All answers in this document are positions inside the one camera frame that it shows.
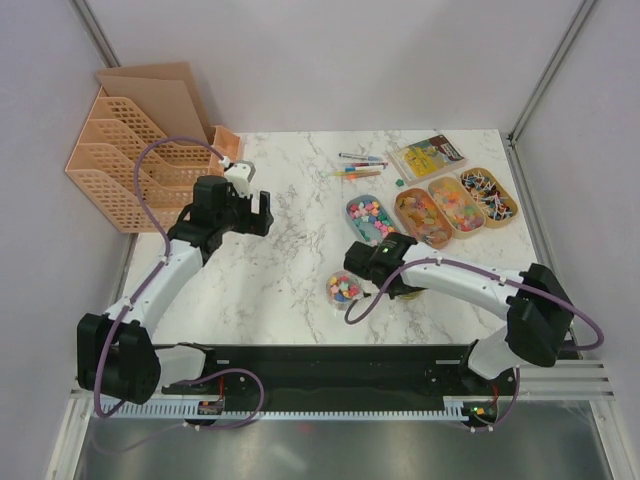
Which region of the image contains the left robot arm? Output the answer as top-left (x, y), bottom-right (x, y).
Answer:
top-left (76, 176), bottom-right (273, 404)

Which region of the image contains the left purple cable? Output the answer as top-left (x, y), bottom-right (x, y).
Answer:
top-left (92, 136), bottom-right (266, 455)

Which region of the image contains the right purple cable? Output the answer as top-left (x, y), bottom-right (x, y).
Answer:
top-left (344, 258), bottom-right (606, 434)

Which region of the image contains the peach desk organizer rack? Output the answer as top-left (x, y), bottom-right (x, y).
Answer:
top-left (65, 62), bottom-right (244, 233)

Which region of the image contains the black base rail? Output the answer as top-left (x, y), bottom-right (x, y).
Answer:
top-left (102, 342), bottom-right (551, 414)

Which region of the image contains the clear glass jar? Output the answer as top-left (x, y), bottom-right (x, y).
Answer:
top-left (325, 270), bottom-right (363, 310)

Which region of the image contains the blue tray of solid candies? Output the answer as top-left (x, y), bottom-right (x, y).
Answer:
top-left (345, 194), bottom-right (400, 246)

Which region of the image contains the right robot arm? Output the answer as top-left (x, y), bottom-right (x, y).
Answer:
top-left (343, 233), bottom-right (574, 394)

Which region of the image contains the purple cable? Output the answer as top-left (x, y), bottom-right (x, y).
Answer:
top-left (344, 258), bottom-right (606, 434)
top-left (92, 136), bottom-right (266, 455)

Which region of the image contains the gold jar lid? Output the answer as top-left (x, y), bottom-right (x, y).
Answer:
top-left (399, 291), bottom-right (422, 301)

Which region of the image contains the peach tray of popsicle candies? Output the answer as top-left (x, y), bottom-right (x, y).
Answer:
top-left (394, 188), bottom-right (453, 249)

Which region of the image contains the beige tray of star gummies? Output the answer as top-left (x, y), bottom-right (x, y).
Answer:
top-left (427, 176), bottom-right (486, 239)

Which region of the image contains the orange pen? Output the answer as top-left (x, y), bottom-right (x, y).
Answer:
top-left (331, 169), bottom-right (381, 180)

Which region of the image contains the tan tray of lollipops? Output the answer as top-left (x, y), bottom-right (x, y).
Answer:
top-left (459, 167), bottom-right (519, 229)

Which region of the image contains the white slotted cable duct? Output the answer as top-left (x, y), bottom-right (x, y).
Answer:
top-left (112, 396), bottom-right (496, 421)

